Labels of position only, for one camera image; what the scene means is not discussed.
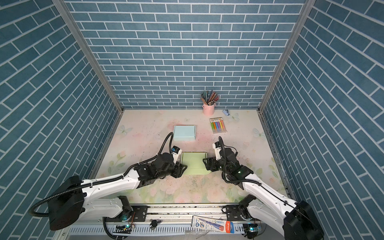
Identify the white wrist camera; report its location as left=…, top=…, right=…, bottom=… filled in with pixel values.
left=171, top=146, right=182, bottom=165
left=213, top=142, right=222, bottom=161

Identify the white red blue package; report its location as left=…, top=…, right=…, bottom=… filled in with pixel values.
left=192, top=216, right=235, bottom=234

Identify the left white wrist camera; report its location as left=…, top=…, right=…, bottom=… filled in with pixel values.
left=171, top=146, right=182, bottom=165

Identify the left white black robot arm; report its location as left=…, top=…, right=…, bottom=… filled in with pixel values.
left=28, top=153, right=188, bottom=231

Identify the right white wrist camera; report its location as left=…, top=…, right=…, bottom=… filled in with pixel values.
left=213, top=142, right=222, bottom=161

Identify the left black corrugated cable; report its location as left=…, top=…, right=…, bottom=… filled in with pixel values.
left=28, top=131, right=175, bottom=240

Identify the light green paper box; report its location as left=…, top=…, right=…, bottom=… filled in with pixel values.
left=181, top=152, right=210, bottom=176

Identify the black mounting plate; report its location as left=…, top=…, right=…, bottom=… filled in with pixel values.
left=221, top=205, right=260, bottom=222
left=106, top=205, right=149, bottom=223

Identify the right green lit device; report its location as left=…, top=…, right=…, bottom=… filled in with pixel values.
left=242, top=224, right=260, bottom=240

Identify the pink pencil cup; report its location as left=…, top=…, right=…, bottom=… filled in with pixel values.
left=203, top=104, right=216, bottom=116

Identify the coloured pencils bundle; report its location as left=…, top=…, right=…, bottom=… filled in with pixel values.
left=201, top=91, right=220, bottom=106

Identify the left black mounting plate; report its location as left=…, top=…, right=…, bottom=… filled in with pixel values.
left=106, top=205, right=149, bottom=223

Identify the small black knob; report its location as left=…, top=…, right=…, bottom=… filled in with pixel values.
left=150, top=220, right=159, bottom=230

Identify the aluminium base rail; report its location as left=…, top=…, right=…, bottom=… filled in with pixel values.
left=54, top=201, right=275, bottom=240

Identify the light blue paper box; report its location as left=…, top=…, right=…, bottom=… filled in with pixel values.
left=173, top=125, right=196, bottom=141

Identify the pack of coloured markers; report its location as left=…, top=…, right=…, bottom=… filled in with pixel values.
left=210, top=117, right=227, bottom=134

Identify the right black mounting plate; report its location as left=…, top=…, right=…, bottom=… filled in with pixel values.
left=221, top=205, right=260, bottom=222

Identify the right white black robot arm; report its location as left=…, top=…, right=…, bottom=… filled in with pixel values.
left=203, top=142, right=324, bottom=240

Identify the left green circuit board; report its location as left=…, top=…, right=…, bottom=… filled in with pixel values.
left=113, top=225, right=133, bottom=236

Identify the right black cable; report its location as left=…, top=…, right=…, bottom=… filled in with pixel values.
left=217, top=136, right=319, bottom=235

